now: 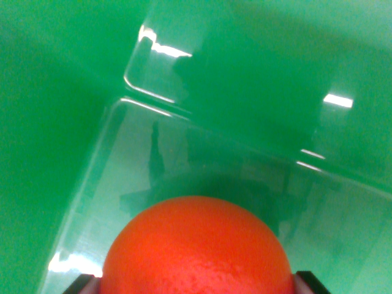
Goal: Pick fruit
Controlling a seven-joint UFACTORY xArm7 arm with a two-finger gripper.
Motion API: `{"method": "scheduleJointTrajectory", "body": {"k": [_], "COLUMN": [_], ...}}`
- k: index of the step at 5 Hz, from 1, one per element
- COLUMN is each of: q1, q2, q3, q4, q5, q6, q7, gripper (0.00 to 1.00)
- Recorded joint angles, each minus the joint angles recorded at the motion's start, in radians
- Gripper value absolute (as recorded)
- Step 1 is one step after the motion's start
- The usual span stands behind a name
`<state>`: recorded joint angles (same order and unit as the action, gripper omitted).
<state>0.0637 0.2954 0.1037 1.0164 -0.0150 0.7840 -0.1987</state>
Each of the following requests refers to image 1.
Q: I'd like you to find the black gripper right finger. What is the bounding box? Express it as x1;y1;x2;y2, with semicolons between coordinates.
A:
292;270;332;294

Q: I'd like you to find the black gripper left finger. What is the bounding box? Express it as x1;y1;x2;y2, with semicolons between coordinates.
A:
62;274;102;294

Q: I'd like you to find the orange fruit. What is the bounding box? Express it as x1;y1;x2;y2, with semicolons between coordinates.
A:
99;195;296;294

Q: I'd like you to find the green plastic bin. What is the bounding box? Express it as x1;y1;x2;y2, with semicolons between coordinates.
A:
0;0;392;294

